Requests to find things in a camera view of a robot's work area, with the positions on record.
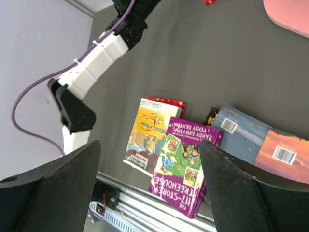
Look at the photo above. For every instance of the aluminium mounting rail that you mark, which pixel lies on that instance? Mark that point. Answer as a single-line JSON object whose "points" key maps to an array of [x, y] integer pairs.
{"points": [[147, 211]]}

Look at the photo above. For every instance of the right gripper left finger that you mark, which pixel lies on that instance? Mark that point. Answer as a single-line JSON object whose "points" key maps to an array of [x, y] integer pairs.
{"points": [[53, 197]]}

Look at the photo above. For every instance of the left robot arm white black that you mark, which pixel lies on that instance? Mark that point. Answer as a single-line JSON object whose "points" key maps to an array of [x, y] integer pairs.
{"points": [[71, 87]]}

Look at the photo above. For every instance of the yellow illustrated paperback book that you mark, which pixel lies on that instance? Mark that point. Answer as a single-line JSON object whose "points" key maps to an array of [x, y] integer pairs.
{"points": [[148, 134]]}

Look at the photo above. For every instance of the red 13-storey treehouse book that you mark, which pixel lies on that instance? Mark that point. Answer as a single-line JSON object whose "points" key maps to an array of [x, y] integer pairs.
{"points": [[209, 2]]}

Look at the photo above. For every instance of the purple 117-storey treehouse book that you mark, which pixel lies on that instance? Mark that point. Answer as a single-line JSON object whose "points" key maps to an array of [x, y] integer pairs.
{"points": [[178, 178]]}

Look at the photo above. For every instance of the blue orange paperback book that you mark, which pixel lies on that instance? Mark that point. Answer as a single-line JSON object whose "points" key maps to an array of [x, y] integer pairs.
{"points": [[284, 155]]}

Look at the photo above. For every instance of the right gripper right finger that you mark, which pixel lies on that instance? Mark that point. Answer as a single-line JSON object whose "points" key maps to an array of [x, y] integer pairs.
{"points": [[245, 198]]}

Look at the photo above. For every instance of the pink three-tier shelf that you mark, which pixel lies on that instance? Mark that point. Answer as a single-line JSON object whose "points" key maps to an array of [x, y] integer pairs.
{"points": [[292, 15]]}

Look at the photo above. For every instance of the perforated cable duct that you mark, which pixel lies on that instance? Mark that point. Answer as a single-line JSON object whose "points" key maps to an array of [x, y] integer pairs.
{"points": [[98, 212]]}

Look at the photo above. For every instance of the red starred book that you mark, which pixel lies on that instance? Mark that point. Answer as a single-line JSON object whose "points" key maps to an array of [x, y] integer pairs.
{"points": [[177, 103]]}

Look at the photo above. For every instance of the black yellow book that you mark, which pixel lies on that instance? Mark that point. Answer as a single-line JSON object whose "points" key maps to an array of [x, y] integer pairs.
{"points": [[211, 116]]}

